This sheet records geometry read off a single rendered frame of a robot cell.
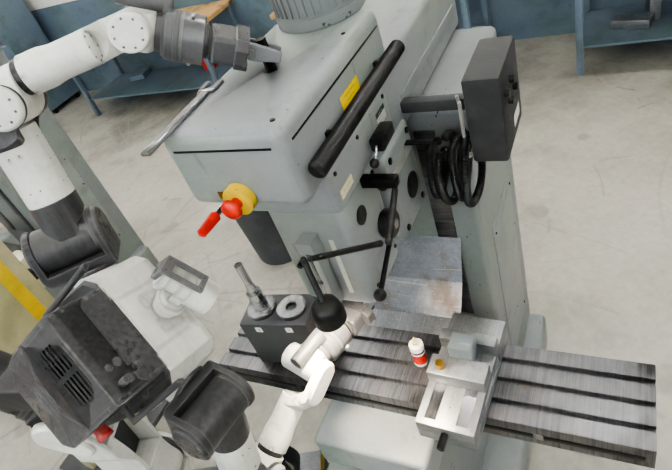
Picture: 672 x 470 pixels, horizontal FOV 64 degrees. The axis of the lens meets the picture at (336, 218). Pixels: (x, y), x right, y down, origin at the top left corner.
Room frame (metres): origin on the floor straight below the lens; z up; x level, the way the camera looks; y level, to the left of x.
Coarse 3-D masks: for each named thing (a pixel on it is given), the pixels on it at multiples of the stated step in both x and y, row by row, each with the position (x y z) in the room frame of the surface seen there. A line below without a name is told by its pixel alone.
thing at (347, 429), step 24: (336, 408) 0.98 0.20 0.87; (360, 408) 0.95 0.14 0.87; (336, 432) 0.90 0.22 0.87; (360, 432) 0.87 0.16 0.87; (384, 432) 0.85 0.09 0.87; (408, 432) 0.82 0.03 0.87; (336, 456) 0.87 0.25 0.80; (360, 456) 0.82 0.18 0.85; (384, 456) 0.78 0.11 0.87; (408, 456) 0.76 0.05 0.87; (432, 456) 0.75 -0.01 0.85
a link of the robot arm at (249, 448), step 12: (252, 444) 0.68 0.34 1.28; (216, 456) 0.67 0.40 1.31; (228, 456) 0.65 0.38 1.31; (240, 456) 0.66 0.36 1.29; (252, 456) 0.67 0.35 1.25; (228, 468) 0.66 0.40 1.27; (240, 468) 0.66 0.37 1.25; (252, 468) 0.67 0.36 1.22; (264, 468) 0.68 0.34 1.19; (276, 468) 0.69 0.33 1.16
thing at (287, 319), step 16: (272, 304) 1.20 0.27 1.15; (288, 304) 1.18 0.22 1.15; (304, 304) 1.15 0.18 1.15; (256, 320) 1.17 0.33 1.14; (272, 320) 1.15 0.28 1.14; (288, 320) 1.12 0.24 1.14; (304, 320) 1.10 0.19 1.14; (256, 336) 1.16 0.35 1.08; (272, 336) 1.14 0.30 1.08; (288, 336) 1.11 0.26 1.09; (304, 336) 1.09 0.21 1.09; (272, 352) 1.15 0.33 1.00
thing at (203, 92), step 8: (200, 88) 1.03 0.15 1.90; (208, 88) 1.01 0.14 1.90; (216, 88) 1.01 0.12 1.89; (200, 96) 0.99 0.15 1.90; (192, 104) 0.97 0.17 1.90; (184, 112) 0.94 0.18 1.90; (176, 120) 0.92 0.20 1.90; (168, 128) 0.90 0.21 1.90; (176, 128) 0.90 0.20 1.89; (160, 136) 0.88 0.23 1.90; (168, 136) 0.88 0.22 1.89; (152, 144) 0.86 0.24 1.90; (160, 144) 0.86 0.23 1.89; (144, 152) 0.84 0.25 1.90; (152, 152) 0.84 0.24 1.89
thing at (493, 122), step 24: (480, 48) 1.11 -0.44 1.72; (504, 48) 1.06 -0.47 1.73; (480, 72) 1.00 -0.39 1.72; (504, 72) 1.00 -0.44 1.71; (480, 96) 0.98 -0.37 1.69; (504, 96) 0.98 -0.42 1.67; (480, 120) 0.98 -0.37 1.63; (504, 120) 0.96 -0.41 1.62; (480, 144) 0.99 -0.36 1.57; (504, 144) 0.96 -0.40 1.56
